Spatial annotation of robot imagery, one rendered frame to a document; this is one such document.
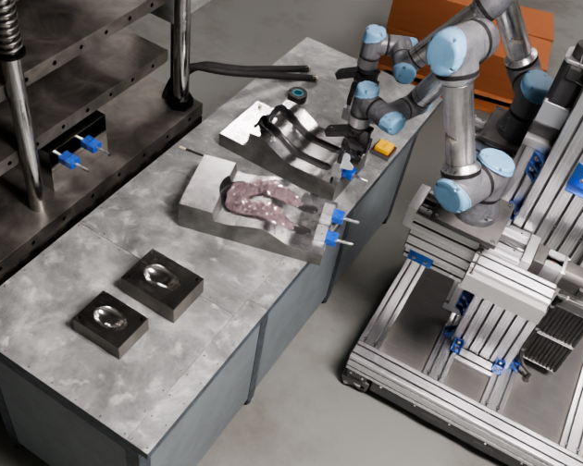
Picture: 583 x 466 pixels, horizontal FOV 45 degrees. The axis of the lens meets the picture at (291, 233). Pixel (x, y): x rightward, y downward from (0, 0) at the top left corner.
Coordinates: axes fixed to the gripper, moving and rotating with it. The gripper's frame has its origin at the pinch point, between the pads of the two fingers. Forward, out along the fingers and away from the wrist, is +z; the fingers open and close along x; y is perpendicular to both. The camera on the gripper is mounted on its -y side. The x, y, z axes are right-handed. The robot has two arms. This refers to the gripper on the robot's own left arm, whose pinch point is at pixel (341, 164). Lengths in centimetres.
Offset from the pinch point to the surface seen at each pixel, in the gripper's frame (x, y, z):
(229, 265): -53, -10, 13
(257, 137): -6.9, -31.6, 0.4
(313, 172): -5.6, -8.0, 4.6
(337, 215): -17.3, 8.9, 6.3
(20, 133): -73, -76, -20
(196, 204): -46, -29, 2
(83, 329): -101, -28, 9
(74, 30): -39, -84, -36
